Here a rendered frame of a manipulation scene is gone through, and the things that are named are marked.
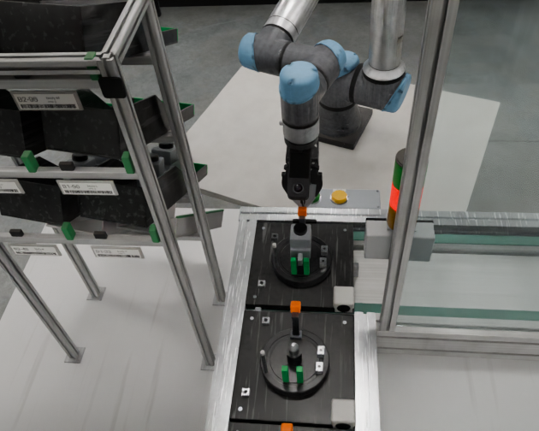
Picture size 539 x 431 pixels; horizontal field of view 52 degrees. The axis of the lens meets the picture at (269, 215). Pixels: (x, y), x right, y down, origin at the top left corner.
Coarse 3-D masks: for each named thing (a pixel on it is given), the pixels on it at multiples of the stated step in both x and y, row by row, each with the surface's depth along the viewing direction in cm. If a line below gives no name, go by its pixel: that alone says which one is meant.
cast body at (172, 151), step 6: (162, 144) 113; (168, 144) 113; (156, 150) 112; (162, 150) 112; (168, 150) 112; (174, 150) 113; (162, 156) 113; (168, 156) 112; (174, 156) 114; (168, 162) 113; (174, 162) 115; (168, 168) 113; (180, 168) 118
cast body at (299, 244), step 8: (296, 224) 119; (304, 224) 119; (296, 232) 118; (304, 232) 118; (296, 240) 118; (304, 240) 118; (296, 248) 120; (304, 248) 120; (296, 256) 121; (304, 256) 121
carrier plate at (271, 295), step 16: (272, 224) 136; (288, 224) 136; (320, 224) 135; (336, 224) 135; (256, 240) 133; (272, 240) 133; (336, 240) 131; (352, 240) 131; (256, 256) 130; (336, 256) 128; (352, 256) 128; (256, 272) 127; (272, 272) 127; (336, 272) 125; (352, 272) 125; (256, 288) 124; (272, 288) 124; (288, 288) 123; (304, 288) 123; (320, 288) 123; (256, 304) 121; (272, 304) 121; (288, 304) 121; (304, 304) 120; (320, 304) 120
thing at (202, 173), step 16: (112, 160) 104; (160, 176) 96; (176, 176) 103; (128, 192) 92; (176, 192) 104; (80, 208) 96; (96, 208) 95; (112, 208) 94; (128, 208) 93; (144, 208) 92; (128, 224) 95; (144, 224) 94
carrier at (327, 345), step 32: (256, 320) 119; (288, 320) 118; (320, 320) 118; (352, 320) 117; (256, 352) 114; (288, 352) 107; (320, 352) 109; (352, 352) 112; (256, 384) 109; (288, 384) 107; (320, 384) 107; (352, 384) 108; (256, 416) 105; (288, 416) 104; (320, 416) 104; (352, 416) 101
